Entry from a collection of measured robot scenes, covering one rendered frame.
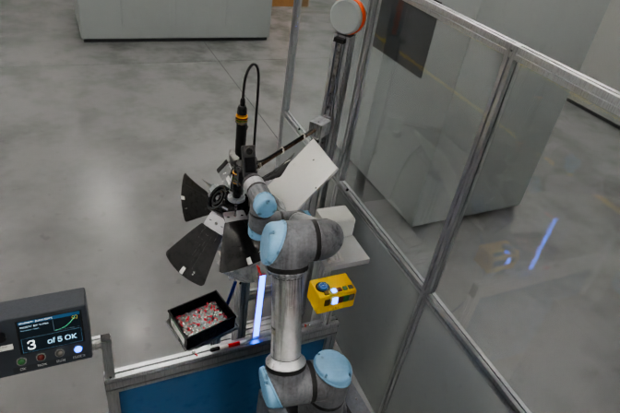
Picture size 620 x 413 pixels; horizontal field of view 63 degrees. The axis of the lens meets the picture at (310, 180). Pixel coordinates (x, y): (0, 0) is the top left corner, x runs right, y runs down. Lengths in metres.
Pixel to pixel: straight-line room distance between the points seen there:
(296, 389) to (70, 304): 0.71
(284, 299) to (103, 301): 2.14
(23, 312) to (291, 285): 0.78
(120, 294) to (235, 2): 5.08
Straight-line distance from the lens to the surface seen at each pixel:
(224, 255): 1.95
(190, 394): 2.20
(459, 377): 2.18
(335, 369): 1.53
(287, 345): 1.45
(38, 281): 3.63
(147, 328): 3.23
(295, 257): 1.34
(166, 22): 7.42
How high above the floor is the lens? 2.45
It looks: 33 degrees down
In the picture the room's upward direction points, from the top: 9 degrees clockwise
